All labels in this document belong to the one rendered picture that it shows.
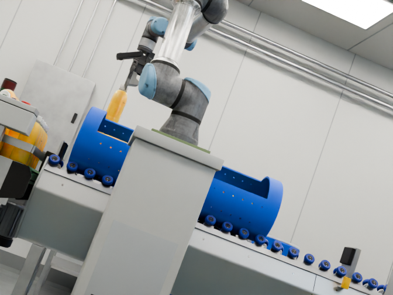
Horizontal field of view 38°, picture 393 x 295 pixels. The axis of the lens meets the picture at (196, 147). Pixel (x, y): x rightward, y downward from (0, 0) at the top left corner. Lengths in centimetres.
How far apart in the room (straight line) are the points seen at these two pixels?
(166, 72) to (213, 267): 82
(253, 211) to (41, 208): 85
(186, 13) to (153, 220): 78
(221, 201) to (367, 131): 434
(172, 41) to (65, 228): 84
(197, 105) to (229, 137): 396
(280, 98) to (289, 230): 139
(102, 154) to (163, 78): 46
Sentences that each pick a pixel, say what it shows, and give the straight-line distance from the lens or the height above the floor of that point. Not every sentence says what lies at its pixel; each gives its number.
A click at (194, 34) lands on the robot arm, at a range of 252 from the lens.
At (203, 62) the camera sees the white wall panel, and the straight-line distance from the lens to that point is 611.
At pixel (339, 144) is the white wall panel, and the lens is 642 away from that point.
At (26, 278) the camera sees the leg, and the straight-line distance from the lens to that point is 239.
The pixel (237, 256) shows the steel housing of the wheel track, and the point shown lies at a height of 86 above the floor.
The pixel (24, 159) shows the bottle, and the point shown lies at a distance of 229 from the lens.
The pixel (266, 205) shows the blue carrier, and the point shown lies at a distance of 241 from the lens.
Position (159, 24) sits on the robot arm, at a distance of 259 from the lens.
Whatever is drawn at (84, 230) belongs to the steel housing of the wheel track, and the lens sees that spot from 235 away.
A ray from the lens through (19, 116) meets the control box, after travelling 216.
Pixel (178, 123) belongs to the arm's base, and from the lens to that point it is 206.
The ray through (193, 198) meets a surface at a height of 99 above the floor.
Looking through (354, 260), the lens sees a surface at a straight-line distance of 264.
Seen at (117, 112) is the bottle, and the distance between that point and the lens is 264.
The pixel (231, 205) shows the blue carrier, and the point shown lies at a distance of 238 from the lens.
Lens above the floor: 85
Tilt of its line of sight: 9 degrees up
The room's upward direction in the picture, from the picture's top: 21 degrees clockwise
